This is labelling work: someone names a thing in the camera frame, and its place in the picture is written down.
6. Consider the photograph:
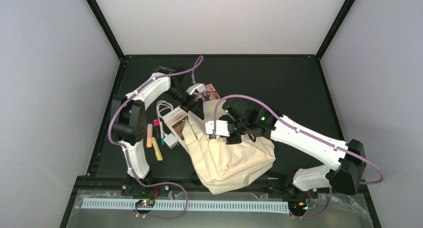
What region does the beige canvas backpack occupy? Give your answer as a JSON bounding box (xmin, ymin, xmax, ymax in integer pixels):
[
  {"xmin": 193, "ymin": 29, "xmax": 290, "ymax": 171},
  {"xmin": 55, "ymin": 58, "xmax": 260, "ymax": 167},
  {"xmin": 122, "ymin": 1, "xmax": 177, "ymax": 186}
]
[{"xmin": 182, "ymin": 100, "xmax": 276, "ymax": 195}]

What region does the orange highlighter pen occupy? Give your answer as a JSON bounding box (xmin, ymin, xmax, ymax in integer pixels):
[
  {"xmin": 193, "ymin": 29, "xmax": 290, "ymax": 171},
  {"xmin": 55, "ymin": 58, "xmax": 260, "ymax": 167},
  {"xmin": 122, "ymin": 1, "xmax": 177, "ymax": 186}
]
[{"xmin": 146, "ymin": 124, "xmax": 153, "ymax": 148}]

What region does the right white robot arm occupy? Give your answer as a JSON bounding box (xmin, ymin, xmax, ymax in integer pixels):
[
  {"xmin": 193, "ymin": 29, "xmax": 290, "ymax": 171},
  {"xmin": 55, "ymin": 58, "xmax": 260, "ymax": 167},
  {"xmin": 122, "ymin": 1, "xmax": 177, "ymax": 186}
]
[{"xmin": 217, "ymin": 98, "xmax": 366, "ymax": 198}]

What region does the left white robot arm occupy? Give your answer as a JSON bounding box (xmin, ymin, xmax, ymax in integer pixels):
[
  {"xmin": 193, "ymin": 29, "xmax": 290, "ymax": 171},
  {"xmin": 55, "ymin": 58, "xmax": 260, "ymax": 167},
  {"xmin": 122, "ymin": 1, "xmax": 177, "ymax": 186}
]
[{"xmin": 107, "ymin": 65, "xmax": 204, "ymax": 179}]

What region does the white coffee cover book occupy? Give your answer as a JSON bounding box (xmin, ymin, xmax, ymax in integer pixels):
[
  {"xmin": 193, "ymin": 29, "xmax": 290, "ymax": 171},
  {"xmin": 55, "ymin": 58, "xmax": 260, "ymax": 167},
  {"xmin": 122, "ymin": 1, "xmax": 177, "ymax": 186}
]
[{"xmin": 165, "ymin": 106, "xmax": 188, "ymax": 148}]

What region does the pink illustrated paperback book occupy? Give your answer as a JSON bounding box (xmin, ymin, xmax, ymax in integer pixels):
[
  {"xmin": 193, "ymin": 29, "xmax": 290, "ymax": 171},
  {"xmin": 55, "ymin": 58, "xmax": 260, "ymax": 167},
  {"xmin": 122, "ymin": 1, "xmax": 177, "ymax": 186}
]
[{"xmin": 200, "ymin": 83, "xmax": 221, "ymax": 101}]

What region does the teal marker pen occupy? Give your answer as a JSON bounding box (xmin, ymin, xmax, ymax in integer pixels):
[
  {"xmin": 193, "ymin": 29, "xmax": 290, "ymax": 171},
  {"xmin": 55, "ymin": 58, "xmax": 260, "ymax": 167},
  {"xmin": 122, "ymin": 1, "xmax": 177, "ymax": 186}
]
[{"xmin": 159, "ymin": 120, "xmax": 166, "ymax": 145}]

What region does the pink highlighter pen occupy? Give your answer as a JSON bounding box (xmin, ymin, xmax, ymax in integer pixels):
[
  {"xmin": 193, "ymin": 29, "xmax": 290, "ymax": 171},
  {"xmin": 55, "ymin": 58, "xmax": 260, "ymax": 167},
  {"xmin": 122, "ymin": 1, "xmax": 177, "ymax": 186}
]
[{"xmin": 153, "ymin": 119, "xmax": 161, "ymax": 141}]

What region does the yellow highlighter pen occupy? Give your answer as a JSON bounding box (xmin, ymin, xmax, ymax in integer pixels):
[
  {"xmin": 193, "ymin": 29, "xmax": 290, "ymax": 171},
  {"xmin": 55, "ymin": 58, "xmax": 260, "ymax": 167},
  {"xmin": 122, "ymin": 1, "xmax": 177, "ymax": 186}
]
[{"xmin": 151, "ymin": 137, "xmax": 163, "ymax": 161}]

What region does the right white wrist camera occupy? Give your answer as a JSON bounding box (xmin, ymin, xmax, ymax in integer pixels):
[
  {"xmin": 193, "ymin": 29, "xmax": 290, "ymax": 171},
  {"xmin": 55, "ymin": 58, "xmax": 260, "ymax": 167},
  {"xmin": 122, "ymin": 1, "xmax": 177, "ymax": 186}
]
[{"xmin": 205, "ymin": 120, "xmax": 230, "ymax": 137}]

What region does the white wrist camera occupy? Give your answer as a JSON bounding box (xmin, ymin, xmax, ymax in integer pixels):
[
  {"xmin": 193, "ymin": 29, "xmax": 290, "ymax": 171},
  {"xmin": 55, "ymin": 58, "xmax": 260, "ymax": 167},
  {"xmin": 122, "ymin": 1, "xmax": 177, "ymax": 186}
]
[
  {"xmin": 205, "ymin": 120, "xmax": 230, "ymax": 137},
  {"xmin": 187, "ymin": 83, "xmax": 206, "ymax": 95}
]

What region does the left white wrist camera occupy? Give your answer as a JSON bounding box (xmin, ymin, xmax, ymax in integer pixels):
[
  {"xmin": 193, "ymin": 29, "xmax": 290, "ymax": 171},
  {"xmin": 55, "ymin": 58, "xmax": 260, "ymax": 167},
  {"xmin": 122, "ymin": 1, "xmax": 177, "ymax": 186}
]
[{"xmin": 187, "ymin": 83, "xmax": 206, "ymax": 95}]

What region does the white charger with cable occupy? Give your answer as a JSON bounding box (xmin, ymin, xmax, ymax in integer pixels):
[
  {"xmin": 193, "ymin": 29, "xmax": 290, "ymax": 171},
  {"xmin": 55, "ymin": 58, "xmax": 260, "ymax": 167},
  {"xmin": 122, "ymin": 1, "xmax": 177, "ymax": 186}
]
[{"xmin": 156, "ymin": 100, "xmax": 179, "ymax": 148}]

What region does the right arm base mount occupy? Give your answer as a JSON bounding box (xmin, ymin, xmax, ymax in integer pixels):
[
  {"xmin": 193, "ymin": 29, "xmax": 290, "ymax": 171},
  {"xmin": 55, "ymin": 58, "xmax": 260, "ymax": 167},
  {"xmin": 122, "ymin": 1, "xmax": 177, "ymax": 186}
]
[{"xmin": 266, "ymin": 180, "xmax": 318, "ymax": 201}]

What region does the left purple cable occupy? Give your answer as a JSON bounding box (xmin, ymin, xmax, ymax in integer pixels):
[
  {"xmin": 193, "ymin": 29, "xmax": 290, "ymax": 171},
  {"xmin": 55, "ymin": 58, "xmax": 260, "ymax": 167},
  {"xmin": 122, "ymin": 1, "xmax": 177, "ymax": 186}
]
[{"xmin": 107, "ymin": 55, "xmax": 204, "ymax": 220}]

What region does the purple cable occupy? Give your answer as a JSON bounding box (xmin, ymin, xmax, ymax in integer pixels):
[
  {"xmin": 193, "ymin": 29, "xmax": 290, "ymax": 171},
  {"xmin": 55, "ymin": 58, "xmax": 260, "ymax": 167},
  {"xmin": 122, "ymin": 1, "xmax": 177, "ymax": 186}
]
[
  {"xmin": 107, "ymin": 55, "xmax": 204, "ymax": 220},
  {"xmin": 212, "ymin": 94, "xmax": 385, "ymax": 220}
]

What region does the light blue slotted cable duct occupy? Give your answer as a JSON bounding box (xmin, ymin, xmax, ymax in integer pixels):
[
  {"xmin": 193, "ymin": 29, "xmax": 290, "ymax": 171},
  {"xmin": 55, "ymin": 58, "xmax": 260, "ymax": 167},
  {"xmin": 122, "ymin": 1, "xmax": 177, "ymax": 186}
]
[{"xmin": 80, "ymin": 198, "xmax": 289, "ymax": 214}]

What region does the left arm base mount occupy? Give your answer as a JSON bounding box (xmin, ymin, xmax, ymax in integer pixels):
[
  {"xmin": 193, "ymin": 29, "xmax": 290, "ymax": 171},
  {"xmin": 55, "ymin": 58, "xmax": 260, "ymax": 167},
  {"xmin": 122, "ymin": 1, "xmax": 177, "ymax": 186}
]
[{"xmin": 121, "ymin": 177, "xmax": 169, "ymax": 199}]

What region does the black frame post left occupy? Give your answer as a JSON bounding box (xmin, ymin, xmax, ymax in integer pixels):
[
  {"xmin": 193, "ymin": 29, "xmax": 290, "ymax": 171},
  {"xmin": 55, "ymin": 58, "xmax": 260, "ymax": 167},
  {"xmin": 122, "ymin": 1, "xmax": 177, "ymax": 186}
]
[{"xmin": 86, "ymin": 0, "xmax": 125, "ymax": 60}]

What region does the black frame post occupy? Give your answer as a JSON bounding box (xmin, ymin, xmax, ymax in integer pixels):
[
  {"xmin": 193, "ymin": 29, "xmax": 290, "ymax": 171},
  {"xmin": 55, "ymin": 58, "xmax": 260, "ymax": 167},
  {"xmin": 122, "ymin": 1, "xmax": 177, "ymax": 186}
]
[
  {"xmin": 86, "ymin": 0, "xmax": 125, "ymax": 60},
  {"xmin": 315, "ymin": 0, "xmax": 356, "ymax": 61}
]

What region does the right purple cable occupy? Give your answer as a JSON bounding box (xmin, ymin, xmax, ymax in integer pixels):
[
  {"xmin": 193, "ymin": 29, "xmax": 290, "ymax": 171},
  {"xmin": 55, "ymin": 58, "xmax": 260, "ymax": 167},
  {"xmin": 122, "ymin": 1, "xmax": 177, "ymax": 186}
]
[{"xmin": 212, "ymin": 94, "xmax": 385, "ymax": 220}]

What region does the black frame post right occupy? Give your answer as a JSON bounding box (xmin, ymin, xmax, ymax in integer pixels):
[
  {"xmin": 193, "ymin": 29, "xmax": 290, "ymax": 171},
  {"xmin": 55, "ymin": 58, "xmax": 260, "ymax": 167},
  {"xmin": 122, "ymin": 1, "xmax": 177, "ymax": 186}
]
[{"xmin": 315, "ymin": 0, "xmax": 356, "ymax": 61}]

